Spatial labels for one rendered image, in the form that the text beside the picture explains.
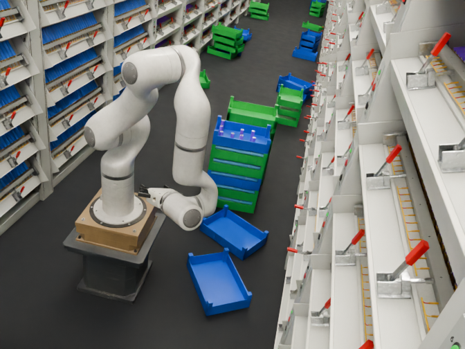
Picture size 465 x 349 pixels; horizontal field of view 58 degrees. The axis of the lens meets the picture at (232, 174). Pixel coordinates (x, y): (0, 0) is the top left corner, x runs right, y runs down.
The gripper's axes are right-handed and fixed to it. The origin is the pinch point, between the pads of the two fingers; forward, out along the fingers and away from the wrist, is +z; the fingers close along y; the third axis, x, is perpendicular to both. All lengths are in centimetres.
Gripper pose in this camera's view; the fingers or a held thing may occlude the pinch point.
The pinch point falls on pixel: (153, 189)
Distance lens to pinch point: 156.4
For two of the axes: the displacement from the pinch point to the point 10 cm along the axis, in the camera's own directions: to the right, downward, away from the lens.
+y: 8.3, 0.5, 5.5
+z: -5.2, -2.6, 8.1
